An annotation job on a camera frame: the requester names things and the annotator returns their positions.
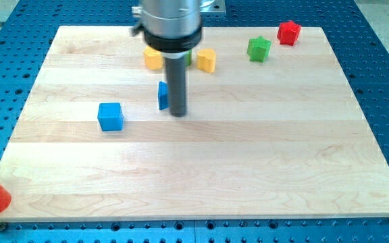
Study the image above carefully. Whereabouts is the yellow heart block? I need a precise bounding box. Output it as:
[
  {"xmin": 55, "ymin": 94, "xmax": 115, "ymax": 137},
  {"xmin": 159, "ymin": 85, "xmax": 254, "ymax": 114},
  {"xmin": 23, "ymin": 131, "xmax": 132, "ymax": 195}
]
[{"xmin": 197, "ymin": 49, "xmax": 216, "ymax": 73}]

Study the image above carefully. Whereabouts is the green star block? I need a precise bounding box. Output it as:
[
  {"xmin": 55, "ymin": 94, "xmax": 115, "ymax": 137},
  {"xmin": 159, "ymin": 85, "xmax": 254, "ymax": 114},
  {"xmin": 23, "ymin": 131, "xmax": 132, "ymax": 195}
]
[{"xmin": 247, "ymin": 36, "xmax": 271, "ymax": 63}]

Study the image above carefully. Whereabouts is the yellow hexagon block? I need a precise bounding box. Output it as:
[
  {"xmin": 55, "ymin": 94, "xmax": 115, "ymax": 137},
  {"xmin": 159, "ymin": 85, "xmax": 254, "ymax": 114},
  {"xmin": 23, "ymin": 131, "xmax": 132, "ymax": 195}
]
[{"xmin": 143, "ymin": 46, "xmax": 163, "ymax": 70}]

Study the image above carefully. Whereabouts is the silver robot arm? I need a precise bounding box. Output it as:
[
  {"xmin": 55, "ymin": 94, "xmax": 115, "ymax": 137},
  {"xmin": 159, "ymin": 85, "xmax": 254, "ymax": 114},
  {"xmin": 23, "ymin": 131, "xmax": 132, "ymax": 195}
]
[{"xmin": 130, "ymin": 0, "xmax": 202, "ymax": 117}]

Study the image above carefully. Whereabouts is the blue cube block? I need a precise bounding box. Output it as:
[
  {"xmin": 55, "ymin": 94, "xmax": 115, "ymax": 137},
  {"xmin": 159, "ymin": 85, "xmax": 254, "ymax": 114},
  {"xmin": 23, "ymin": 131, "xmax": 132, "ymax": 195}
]
[{"xmin": 97, "ymin": 103, "xmax": 124, "ymax": 132}]

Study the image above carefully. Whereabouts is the red star block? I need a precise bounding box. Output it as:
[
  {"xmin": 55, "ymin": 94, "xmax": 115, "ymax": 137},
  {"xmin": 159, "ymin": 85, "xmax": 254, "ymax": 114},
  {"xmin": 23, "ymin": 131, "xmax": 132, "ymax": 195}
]
[{"xmin": 277, "ymin": 20, "xmax": 302, "ymax": 46}]

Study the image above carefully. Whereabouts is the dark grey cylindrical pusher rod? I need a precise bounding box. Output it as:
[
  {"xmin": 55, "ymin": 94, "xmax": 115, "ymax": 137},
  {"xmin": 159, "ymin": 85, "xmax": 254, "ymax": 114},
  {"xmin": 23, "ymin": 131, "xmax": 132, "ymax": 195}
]
[{"xmin": 165, "ymin": 56, "xmax": 187, "ymax": 117}]

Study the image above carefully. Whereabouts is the green block behind rod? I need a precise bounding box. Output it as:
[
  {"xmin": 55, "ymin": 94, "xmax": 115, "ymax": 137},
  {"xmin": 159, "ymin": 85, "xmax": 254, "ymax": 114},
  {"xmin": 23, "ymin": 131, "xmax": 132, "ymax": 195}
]
[{"xmin": 184, "ymin": 50, "xmax": 192, "ymax": 67}]

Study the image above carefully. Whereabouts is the wooden board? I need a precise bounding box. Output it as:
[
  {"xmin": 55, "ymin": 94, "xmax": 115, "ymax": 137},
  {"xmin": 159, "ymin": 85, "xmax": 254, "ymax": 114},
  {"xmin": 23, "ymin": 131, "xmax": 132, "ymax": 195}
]
[{"xmin": 0, "ymin": 26, "xmax": 389, "ymax": 222}]

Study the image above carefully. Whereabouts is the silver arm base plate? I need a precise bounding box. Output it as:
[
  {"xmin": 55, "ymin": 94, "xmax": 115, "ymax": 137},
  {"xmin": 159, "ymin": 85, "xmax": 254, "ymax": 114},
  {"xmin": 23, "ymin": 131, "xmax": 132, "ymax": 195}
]
[{"xmin": 200, "ymin": 0, "xmax": 226, "ymax": 15}]

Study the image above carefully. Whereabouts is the blue block behind rod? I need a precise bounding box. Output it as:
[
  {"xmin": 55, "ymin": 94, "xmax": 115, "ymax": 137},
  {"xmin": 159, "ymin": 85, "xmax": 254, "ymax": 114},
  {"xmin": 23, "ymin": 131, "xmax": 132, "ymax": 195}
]
[{"xmin": 157, "ymin": 81, "xmax": 168, "ymax": 110}]

